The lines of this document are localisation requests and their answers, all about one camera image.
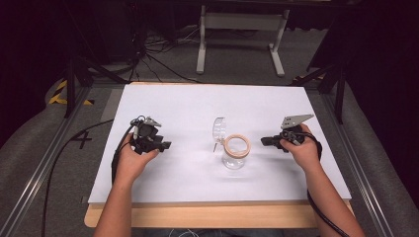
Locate aluminium rail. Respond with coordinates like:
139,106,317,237
321,92,396,237
0,84,94,237

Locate white metal table frame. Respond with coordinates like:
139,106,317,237
196,4,291,78

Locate person's right hand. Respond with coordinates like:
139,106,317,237
280,123,322,173

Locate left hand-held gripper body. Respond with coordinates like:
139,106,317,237
129,115,165,156

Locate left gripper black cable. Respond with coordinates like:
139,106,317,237
41,118,136,237

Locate clear glass jar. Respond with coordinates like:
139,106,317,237
220,133,253,171

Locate person's left hand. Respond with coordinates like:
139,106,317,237
114,131,161,186

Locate clear hinged jar lid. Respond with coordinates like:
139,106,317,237
211,117,227,153

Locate black floor cables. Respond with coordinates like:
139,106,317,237
125,26,204,85

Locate black metal stand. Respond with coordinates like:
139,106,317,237
63,48,130,119
290,62,347,125

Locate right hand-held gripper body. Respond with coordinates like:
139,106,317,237
272,114,315,153

